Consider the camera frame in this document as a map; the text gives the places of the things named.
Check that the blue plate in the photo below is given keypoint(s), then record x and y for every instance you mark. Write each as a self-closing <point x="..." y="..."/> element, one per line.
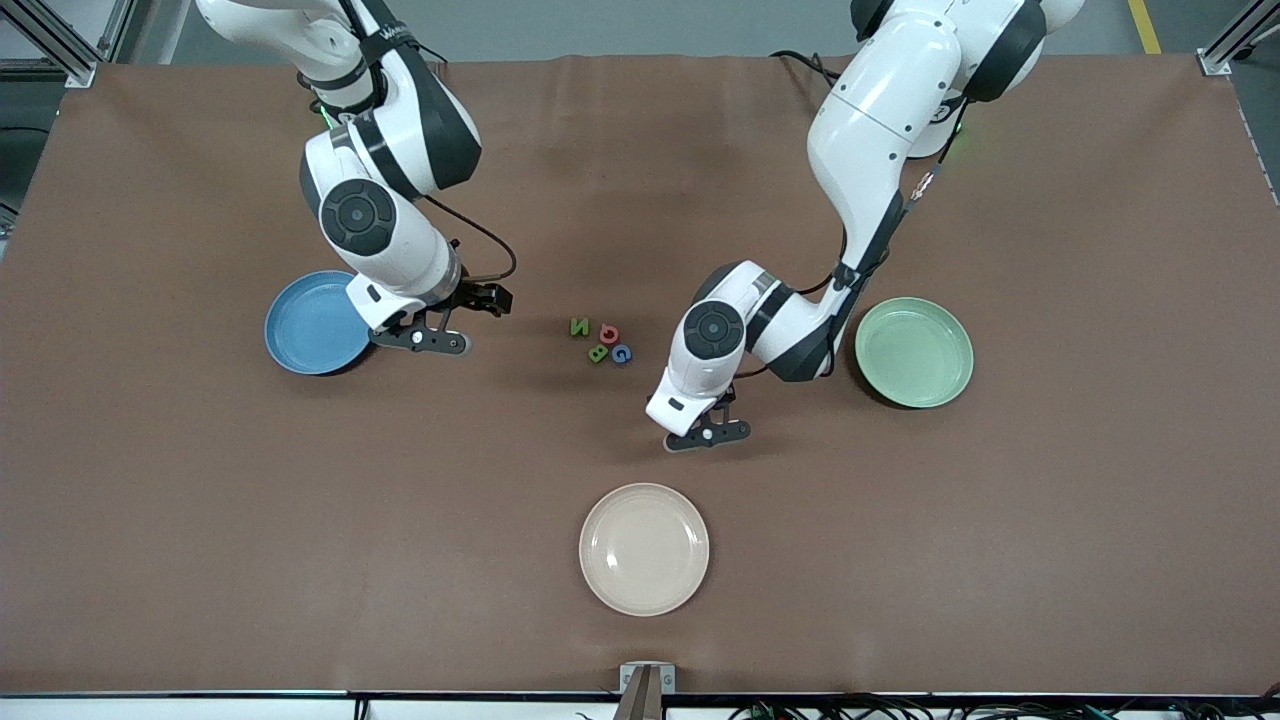
<point x="310" y="330"/>

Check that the green plate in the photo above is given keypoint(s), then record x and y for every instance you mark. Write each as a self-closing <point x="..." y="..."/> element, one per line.
<point x="914" y="352"/>

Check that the aluminium frame post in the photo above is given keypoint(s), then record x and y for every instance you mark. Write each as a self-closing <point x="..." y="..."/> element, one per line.
<point x="1215" y="62"/>
<point x="80" y="72"/>

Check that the pink foam letter G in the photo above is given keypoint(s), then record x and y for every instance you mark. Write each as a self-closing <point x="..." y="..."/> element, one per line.
<point x="603" y="332"/>

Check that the blue foam letter G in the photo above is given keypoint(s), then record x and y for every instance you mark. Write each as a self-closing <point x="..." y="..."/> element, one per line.
<point x="614" y="352"/>

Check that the green foam letter B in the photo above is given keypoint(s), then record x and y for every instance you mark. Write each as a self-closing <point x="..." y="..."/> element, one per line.
<point x="598" y="354"/>

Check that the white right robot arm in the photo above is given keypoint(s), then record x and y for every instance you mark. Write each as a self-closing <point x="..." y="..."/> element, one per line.
<point x="400" y="240"/>

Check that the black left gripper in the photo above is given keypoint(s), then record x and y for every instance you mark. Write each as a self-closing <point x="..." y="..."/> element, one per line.
<point x="731" y="395"/>

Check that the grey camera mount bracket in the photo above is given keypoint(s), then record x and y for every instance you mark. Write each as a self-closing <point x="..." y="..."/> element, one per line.
<point x="647" y="700"/>

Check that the brown table cover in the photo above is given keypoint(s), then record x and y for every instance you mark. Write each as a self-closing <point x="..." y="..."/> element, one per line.
<point x="200" y="500"/>

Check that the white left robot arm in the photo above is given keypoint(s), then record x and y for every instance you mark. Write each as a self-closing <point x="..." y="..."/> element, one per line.
<point x="860" y="130"/>

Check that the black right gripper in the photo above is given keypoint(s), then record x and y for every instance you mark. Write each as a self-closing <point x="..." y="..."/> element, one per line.
<point x="473" y="296"/>

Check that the beige plate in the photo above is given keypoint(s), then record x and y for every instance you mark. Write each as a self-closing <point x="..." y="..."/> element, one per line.
<point x="644" y="549"/>

